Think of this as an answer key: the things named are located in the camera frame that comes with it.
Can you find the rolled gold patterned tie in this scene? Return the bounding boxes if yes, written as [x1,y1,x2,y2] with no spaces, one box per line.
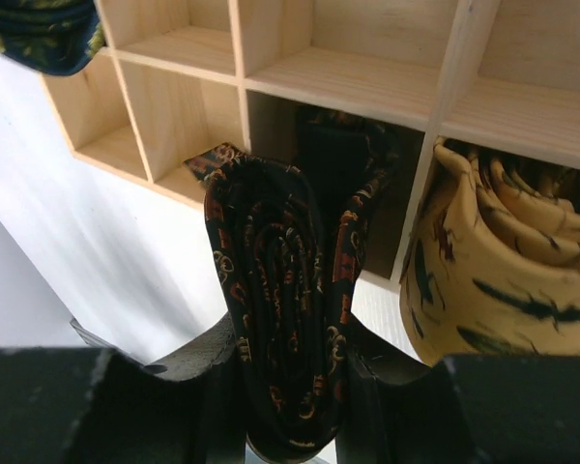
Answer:
[400,137,580,364]

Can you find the dark key-patterned tie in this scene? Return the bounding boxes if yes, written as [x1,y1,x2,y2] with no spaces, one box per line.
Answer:
[186,106,402,452]

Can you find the wooden compartment box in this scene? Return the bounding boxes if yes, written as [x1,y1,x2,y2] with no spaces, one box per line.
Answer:
[43,1,580,291]

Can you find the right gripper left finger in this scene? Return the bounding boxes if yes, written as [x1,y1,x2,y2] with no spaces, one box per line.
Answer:
[0,317,246,463]

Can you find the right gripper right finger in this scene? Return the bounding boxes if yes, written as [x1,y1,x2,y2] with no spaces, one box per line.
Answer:
[337,318,580,463]

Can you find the rolled dark green tie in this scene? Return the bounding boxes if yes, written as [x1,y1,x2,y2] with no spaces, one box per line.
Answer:
[0,0,106,76]

